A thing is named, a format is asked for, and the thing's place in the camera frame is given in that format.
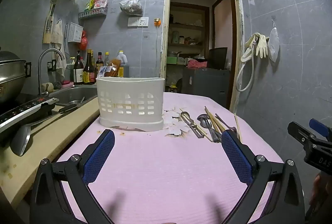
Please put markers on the white oil jug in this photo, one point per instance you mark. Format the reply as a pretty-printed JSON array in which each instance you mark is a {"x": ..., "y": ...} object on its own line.
[{"x": 122, "y": 60}]

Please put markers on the white wall socket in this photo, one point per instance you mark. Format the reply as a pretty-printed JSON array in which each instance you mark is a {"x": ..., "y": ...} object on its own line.
[{"x": 138, "y": 21}]

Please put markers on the hanging clear plastic bag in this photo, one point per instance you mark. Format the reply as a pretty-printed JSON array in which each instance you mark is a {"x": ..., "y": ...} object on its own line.
[{"x": 131, "y": 4}]

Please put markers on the orange snack bag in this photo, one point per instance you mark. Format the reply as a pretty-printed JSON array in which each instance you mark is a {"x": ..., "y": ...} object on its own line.
[{"x": 115, "y": 67}]

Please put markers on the steel faucet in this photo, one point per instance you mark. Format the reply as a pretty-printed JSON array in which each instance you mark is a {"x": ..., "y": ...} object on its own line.
[{"x": 41, "y": 65}]

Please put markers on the white wall box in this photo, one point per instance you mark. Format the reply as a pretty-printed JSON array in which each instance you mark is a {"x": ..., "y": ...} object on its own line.
[{"x": 75, "y": 32}]

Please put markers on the pink red cloth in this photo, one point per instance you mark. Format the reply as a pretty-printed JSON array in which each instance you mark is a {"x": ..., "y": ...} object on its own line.
[{"x": 197, "y": 63}]

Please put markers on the green box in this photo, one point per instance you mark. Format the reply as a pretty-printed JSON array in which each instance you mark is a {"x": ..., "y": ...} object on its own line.
[{"x": 171, "y": 60}]

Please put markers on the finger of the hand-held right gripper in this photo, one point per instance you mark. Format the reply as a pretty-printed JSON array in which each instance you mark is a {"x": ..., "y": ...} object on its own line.
[
  {"x": 319, "y": 126},
  {"x": 298, "y": 133}
]

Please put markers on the grey cabinet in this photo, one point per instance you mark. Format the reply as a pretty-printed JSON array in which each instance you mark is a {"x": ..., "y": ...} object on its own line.
[{"x": 205, "y": 83}]

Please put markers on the metal peeler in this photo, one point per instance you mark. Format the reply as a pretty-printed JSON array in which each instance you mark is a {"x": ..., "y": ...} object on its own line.
[{"x": 193, "y": 125}]

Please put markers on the dark bottle white label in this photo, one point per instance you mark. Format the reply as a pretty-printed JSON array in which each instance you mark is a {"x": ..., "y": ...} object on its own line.
[{"x": 78, "y": 71}]

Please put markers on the white mesh bag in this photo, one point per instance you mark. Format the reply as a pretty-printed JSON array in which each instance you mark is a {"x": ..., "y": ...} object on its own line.
[{"x": 274, "y": 45}]

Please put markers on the person's right hand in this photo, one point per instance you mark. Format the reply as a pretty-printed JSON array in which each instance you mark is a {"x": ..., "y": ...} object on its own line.
[{"x": 317, "y": 185}]

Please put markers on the red plastic bag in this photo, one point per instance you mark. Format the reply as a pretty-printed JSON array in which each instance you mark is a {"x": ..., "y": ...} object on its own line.
[{"x": 83, "y": 41}]

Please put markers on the yellow cap bottle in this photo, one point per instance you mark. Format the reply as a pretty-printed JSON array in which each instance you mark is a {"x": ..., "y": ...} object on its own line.
[{"x": 106, "y": 59}]

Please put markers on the wooden door frame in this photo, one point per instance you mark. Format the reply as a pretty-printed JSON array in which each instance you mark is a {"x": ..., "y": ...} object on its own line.
[{"x": 240, "y": 32}]

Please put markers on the yellow green packet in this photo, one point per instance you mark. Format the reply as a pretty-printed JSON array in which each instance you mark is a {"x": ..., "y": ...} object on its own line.
[{"x": 90, "y": 3}]

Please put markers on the wooden shelf unit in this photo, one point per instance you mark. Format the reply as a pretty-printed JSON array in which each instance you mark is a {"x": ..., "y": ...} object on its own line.
[{"x": 185, "y": 45}]

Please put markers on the black wall outlet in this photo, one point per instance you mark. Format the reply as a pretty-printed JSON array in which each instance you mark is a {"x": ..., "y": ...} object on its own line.
[{"x": 51, "y": 65}]

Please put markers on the metal spoon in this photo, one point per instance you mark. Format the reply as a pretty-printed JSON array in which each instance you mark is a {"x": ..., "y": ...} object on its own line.
[
  {"x": 202, "y": 117},
  {"x": 206, "y": 123}
]

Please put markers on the hanging beige cloth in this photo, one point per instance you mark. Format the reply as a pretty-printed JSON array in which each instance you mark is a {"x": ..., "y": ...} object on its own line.
[{"x": 57, "y": 34}]

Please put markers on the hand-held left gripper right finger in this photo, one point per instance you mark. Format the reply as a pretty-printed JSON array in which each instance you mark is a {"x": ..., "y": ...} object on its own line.
[{"x": 236, "y": 159}]

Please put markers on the black induction cooker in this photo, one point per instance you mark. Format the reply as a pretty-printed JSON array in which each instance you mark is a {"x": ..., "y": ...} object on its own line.
[{"x": 20, "y": 112}]

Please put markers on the grey wall shelf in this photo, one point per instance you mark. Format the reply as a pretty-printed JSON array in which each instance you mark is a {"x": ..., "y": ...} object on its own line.
[{"x": 93, "y": 13}]

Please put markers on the steel sink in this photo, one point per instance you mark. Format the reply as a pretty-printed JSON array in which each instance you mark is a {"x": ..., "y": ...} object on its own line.
[{"x": 75, "y": 95}]

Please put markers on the metal fork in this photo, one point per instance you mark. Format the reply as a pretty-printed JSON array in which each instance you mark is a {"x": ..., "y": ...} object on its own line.
[{"x": 225, "y": 123}]

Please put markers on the dark sauce bottle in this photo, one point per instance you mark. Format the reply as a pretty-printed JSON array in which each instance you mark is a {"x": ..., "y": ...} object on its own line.
[{"x": 99, "y": 63}]

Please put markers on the white plastic utensil basket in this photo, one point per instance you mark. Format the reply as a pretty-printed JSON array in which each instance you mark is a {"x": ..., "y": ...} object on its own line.
[{"x": 129, "y": 102}]

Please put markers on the cream rubber gloves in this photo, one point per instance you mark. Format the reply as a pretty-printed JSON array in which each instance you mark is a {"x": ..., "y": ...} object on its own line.
[{"x": 262, "y": 45}]

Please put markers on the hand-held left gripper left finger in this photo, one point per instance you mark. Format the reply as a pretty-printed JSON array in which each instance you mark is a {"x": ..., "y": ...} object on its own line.
[{"x": 99, "y": 156}]

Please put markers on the pink tablecloth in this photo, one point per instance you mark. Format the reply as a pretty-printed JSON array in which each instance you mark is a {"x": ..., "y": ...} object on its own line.
[{"x": 160, "y": 167}]

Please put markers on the red white packet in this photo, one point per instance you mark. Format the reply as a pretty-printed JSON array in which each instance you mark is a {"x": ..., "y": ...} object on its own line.
[{"x": 100, "y": 3}]

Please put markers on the steel pot with lid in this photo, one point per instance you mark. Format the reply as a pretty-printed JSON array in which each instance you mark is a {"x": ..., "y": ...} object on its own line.
[{"x": 11, "y": 73}]

